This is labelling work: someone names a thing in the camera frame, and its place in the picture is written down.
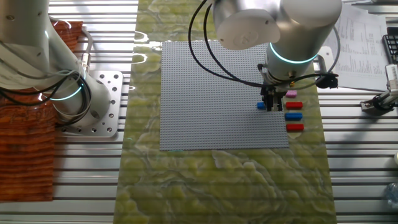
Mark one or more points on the green marble pattern mat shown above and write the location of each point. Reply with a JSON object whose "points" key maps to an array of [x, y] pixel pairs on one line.
{"points": [[217, 186]]}

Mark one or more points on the clear plastic water bottle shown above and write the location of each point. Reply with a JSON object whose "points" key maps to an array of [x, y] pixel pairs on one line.
{"points": [[392, 194]]}

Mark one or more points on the red long Lego brick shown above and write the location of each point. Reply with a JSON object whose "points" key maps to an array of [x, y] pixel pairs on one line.
{"points": [[294, 105], [294, 127]]}

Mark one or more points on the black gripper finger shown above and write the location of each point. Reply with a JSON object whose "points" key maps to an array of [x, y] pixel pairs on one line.
{"points": [[268, 104], [279, 104]]}

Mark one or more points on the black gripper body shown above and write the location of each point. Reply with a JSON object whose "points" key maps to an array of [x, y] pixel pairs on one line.
{"points": [[270, 91]]}

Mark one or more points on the blue long Lego brick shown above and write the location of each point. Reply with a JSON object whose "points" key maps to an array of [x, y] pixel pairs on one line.
{"points": [[260, 105], [293, 116]]}

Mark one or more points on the metal camera mount clamp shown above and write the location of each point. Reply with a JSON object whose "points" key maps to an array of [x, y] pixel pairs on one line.
{"points": [[377, 102]]}

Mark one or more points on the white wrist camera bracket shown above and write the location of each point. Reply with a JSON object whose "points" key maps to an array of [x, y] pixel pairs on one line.
{"points": [[323, 59]]}

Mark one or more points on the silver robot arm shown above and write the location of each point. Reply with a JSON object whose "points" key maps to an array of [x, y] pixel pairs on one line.
{"points": [[304, 25]]}

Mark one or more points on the pink Lego brick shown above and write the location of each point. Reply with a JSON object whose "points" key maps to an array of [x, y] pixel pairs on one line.
{"points": [[291, 93]]}

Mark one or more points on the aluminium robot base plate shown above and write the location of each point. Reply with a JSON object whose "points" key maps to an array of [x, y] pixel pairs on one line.
{"points": [[115, 81]]}

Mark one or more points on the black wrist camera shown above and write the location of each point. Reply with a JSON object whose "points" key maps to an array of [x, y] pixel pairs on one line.
{"points": [[328, 81]]}

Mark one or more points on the grey ribbed camera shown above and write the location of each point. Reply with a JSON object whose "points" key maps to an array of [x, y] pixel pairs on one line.
{"points": [[392, 77]]}

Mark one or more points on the printed paper sheets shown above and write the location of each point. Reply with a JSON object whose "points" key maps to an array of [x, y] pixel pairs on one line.
{"points": [[363, 46]]}

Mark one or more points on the black keyboard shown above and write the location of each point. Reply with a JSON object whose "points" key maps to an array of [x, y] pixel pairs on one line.
{"points": [[392, 43]]}

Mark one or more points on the brown wooden board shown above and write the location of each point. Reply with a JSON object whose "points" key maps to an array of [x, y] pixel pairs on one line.
{"points": [[25, 155]]}

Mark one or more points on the grey Lego baseplate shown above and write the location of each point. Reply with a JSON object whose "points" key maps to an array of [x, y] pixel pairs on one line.
{"points": [[202, 99]]}

